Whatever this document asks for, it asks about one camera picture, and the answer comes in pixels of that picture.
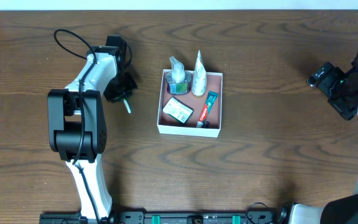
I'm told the green white toothbrush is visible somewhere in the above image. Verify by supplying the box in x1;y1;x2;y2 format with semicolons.
122;98;132;114

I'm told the clear pump soap bottle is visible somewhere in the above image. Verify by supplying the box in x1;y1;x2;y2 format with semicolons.
165;56;192;95

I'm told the green white small packet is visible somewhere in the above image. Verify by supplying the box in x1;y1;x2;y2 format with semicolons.
162;97;193;124

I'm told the white lotion tube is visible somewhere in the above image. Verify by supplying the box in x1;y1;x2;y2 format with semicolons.
191;50;207;98

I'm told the Colgate toothpaste tube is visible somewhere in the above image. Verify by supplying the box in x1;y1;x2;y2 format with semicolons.
196;91;219;128

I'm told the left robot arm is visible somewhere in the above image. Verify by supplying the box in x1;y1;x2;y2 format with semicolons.
40;35;137;223

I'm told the white open cardboard box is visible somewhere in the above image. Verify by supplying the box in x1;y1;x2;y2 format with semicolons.
157;69;223;138

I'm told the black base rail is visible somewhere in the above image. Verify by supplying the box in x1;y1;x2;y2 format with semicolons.
39;210;291;224

